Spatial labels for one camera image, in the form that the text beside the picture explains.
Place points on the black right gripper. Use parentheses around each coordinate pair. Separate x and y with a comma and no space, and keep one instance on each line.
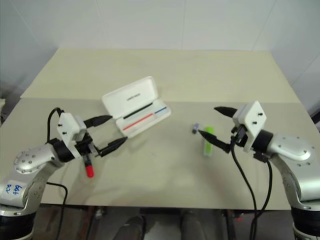
(239,136)

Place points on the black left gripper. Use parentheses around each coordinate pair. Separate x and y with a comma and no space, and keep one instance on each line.
(86,147)

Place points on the dark blue-grey small object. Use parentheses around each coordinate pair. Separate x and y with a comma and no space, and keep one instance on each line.
(195,128)

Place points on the green highlighter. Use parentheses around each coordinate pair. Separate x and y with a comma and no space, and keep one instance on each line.
(208,150)

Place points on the black marker with red cap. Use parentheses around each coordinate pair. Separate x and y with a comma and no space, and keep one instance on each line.
(90,171)

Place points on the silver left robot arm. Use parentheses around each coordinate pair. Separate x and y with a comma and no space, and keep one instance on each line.
(30,157)

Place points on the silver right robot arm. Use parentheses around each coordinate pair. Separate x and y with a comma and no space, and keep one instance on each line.
(290,147)

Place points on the white plastic pencil case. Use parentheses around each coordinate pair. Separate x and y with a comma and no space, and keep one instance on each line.
(130,95)

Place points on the dark rounded shape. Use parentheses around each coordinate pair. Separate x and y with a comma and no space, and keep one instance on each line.
(133,228)

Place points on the white label with blue writing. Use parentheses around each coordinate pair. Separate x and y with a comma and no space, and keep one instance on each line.
(13,191)

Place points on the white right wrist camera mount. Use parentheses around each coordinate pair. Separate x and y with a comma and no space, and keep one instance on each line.
(252,117)

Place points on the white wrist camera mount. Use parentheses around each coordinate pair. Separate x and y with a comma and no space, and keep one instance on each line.
(252,117)
(67,130)

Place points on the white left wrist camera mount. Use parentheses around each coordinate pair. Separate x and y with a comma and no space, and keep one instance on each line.
(67,130)

